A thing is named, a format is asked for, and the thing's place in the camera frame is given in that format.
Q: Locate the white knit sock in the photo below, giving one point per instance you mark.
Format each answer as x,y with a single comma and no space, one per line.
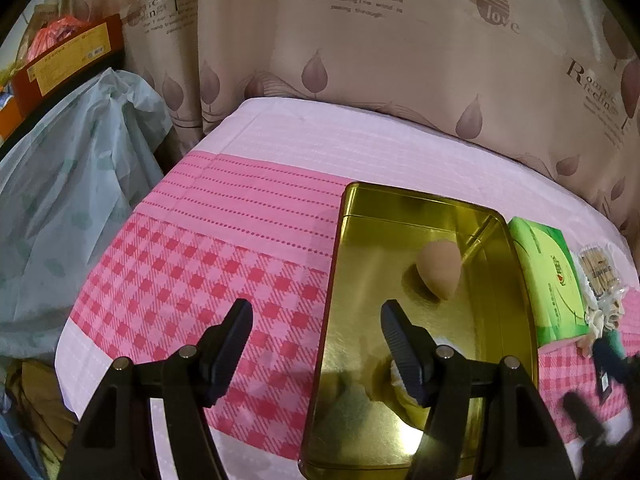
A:
602,322

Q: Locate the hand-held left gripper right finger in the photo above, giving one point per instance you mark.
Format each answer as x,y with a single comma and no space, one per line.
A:
400,345

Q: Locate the orange box with yellow label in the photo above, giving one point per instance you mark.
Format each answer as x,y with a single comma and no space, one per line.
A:
65,62

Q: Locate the olive brown cloth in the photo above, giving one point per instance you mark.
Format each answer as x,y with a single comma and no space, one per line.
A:
35,400

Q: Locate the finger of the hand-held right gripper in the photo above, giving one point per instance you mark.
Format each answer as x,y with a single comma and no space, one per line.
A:
585,425
612,360

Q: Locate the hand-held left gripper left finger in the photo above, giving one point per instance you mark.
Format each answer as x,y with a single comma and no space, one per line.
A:
235,341

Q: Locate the red plastic bag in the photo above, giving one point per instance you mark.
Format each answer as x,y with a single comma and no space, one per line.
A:
50,35

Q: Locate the beige leaf print curtain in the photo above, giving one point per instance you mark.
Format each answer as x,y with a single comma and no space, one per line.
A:
400,60

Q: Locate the beige makeup sponge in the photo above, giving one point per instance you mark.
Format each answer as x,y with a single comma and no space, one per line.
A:
437,270

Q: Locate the green tissue packet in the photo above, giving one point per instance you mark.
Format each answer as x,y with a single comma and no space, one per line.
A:
545,280

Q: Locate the pale blue plastic bag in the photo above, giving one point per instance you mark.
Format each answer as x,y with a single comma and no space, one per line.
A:
75,200

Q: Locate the pink checkered tablecloth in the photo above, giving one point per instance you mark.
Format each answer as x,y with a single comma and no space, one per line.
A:
225,210

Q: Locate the clear cotton swab pack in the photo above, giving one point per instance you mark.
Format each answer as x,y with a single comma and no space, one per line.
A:
597,270

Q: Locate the gold metal tin box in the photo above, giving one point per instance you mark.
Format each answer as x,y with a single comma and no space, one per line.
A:
360,285

